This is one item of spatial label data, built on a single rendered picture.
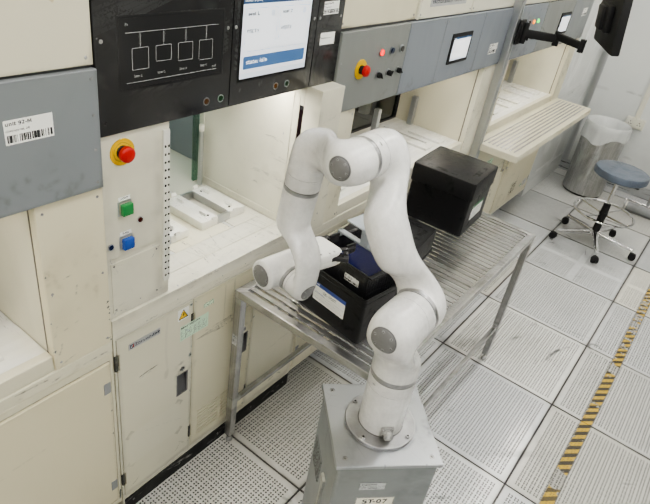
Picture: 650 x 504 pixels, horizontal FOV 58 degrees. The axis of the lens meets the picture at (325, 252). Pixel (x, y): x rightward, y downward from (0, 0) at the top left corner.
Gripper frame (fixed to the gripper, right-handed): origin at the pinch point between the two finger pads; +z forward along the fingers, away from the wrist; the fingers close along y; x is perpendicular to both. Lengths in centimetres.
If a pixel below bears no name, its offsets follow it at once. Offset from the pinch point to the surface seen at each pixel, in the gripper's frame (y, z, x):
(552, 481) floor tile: 69, 80, -107
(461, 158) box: -26, 104, -4
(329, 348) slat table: 9.5, -9.3, -29.9
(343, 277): 0.9, 2.0, -12.7
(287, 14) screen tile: -32, -1, 58
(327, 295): -1.2, -1.6, -19.5
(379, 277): 10.3, 7.6, -9.4
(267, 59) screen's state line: -32, -8, 46
